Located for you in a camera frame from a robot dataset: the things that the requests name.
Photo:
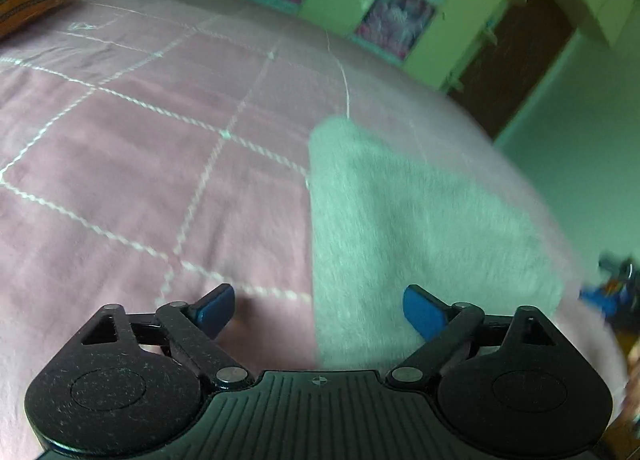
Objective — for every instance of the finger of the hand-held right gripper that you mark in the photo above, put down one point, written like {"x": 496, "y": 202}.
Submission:
{"x": 602, "y": 297}

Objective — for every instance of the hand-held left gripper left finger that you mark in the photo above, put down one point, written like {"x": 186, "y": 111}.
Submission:
{"x": 217, "y": 310}

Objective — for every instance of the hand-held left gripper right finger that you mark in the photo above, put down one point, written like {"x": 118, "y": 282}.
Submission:
{"x": 425, "y": 312}

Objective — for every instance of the grey-green pants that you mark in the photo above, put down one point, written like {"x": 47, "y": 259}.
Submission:
{"x": 410, "y": 230}

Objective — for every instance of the bed with pink checked sheet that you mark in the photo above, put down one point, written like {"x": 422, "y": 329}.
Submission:
{"x": 150, "y": 165}

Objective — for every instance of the brown wooden door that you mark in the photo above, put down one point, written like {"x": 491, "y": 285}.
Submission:
{"x": 515, "y": 60}

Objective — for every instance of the light green wardrobe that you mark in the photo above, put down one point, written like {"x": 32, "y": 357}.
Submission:
{"x": 350, "y": 0}

